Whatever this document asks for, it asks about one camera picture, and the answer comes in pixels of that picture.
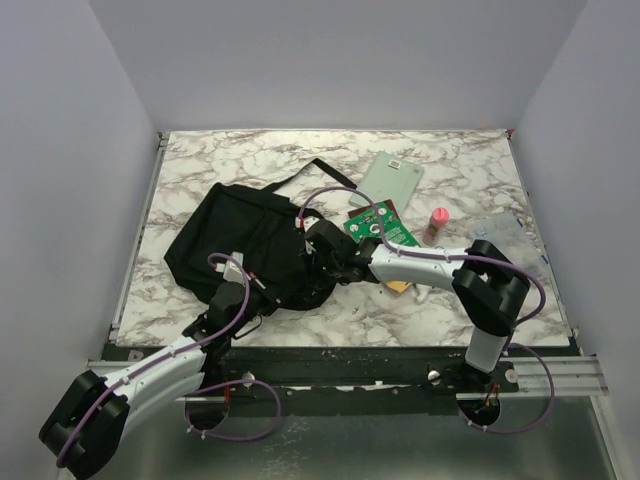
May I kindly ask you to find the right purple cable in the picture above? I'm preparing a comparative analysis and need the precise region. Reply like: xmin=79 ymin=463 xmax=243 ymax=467
xmin=297 ymin=185 xmax=546 ymax=346

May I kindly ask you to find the pale green notebook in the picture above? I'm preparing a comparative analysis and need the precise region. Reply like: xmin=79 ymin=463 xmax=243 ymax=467
xmin=356 ymin=152 xmax=424 ymax=214

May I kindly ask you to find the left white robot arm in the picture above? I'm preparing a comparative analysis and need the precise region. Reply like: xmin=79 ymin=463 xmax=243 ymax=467
xmin=38 ymin=279 xmax=268 ymax=479

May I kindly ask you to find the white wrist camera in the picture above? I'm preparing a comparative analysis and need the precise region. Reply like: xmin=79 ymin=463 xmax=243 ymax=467
xmin=222 ymin=252 xmax=244 ymax=284
xmin=294 ymin=211 xmax=324 ymax=232

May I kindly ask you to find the yellow cover book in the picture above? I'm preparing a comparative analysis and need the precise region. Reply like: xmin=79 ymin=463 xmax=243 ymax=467
xmin=384 ymin=280 xmax=413 ymax=296

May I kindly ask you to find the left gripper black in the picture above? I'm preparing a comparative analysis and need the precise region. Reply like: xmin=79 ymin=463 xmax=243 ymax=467
xmin=228 ymin=270 xmax=297 ymax=337

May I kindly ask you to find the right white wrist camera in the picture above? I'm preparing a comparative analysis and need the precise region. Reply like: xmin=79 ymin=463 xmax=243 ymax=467
xmin=294 ymin=211 xmax=324 ymax=232

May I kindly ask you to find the aluminium table edge rail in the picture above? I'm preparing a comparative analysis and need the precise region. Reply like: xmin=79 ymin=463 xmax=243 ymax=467
xmin=107 ymin=132 xmax=170 ymax=344

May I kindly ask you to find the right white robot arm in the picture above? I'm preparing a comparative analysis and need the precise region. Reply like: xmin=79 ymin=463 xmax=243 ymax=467
xmin=295 ymin=217 xmax=531 ymax=392

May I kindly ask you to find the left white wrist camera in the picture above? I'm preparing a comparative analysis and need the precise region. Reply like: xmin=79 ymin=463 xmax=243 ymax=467
xmin=222 ymin=252 xmax=244 ymax=284

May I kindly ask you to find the clear plastic pencil case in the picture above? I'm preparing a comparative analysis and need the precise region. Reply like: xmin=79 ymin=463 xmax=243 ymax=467
xmin=468 ymin=212 xmax=548 ymax=278

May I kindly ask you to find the pink cap glue bottle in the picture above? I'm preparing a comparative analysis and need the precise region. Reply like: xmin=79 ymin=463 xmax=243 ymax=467
xmin=423 ymin=207 xmax=450 ymax=244

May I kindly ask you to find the black student backpack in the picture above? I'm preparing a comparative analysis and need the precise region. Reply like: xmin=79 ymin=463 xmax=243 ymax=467
xmin=164 ymin=182 xmax=339 ymax=316

